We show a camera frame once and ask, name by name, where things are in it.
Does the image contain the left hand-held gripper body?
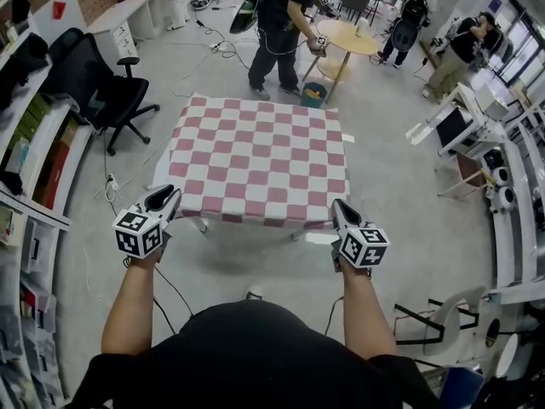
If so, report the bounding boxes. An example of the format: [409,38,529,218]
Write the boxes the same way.
[112,202,172,265]

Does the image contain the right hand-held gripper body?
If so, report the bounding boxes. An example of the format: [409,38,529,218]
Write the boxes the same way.
[330,223,391,278]

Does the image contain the pink white checkered tablecloth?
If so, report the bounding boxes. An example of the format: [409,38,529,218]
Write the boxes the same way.
[168,91,353,229]

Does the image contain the person's left forearm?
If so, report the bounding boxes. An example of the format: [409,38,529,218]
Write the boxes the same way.
[100,256,157,354]

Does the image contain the person's right forearm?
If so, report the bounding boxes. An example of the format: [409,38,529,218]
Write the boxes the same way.
[340,266,398,361]

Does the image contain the white power strip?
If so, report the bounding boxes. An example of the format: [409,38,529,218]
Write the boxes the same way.
[105,172,121,202]

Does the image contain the red cardboard box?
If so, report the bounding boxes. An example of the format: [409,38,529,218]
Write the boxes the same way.
[32,141,72,210]

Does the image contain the black office chair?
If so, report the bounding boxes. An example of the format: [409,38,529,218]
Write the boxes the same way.
[42,27,161,157]

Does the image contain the white plastic chair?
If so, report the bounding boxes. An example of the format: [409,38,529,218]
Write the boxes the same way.
[393,285,489,357]

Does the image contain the green waste bin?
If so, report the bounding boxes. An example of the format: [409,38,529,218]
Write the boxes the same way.
[300,82,328,109]

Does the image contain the brown wooden stool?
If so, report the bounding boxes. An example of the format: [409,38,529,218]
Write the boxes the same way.
[438,151,497,199]

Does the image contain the white shelf unit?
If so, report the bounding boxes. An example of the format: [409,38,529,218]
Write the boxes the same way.
[0,14,97,409]

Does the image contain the black monitor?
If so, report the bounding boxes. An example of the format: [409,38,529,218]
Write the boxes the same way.
[436,107,473,148]

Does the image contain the person's black shirt torso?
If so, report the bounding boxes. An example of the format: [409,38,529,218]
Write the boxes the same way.
[63,299,444,409]

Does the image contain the green box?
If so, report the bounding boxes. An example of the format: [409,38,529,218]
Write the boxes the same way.
[14,94,48,140]

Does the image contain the white side table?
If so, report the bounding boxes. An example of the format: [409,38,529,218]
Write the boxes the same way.
[436,82,502,157]

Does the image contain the white workbench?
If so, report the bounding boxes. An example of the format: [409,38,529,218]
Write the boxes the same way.
[487,81,545,293]

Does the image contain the blue chair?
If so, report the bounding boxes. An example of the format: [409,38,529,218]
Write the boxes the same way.
[438,364,485,409]

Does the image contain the round wooden table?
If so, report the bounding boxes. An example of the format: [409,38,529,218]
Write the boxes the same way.
[301,18,380,104]

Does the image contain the black jacket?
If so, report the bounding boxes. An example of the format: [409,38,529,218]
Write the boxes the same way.
[0,32,51,110]

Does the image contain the white desk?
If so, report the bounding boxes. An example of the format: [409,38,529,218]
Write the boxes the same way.
[87,0,158,66]

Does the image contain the whiteboard with red sticker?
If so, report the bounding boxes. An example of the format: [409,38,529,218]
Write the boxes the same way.
[32,0,89,42]

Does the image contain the green black bag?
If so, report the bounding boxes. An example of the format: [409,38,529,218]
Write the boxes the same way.
[229,0,261,36]

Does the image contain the dark grey chair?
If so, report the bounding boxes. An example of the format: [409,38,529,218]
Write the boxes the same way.
[340,0,371,23]

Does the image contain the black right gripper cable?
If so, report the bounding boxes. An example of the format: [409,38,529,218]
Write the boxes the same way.
[324,295,345,337]

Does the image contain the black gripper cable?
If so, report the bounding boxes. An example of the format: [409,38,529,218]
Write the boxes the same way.
[123,257,195,336]
[324,295,345,337]

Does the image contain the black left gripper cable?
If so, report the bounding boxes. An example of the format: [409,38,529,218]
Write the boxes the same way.
[123,257,195,336]

